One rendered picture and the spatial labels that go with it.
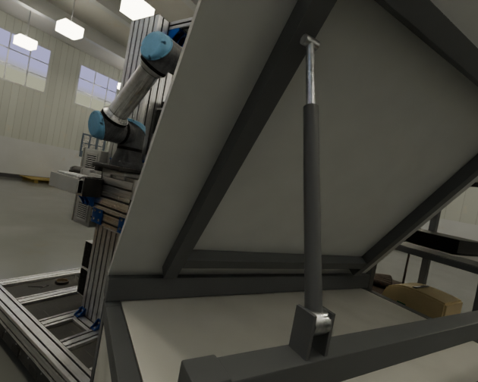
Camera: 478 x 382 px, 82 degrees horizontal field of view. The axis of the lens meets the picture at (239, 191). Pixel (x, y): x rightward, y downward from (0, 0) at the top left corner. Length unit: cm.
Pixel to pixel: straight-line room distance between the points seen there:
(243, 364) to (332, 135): 53
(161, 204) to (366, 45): 54
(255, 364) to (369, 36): 57
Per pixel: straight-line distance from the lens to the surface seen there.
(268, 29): 53
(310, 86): 44
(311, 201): 38
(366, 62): 66
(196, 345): 74
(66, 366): 167
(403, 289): 162
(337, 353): 42
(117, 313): 84
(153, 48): 121
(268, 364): 36
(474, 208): 1142
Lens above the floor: 118
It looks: 1 degrees down
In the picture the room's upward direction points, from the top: 11 degrees clockwise
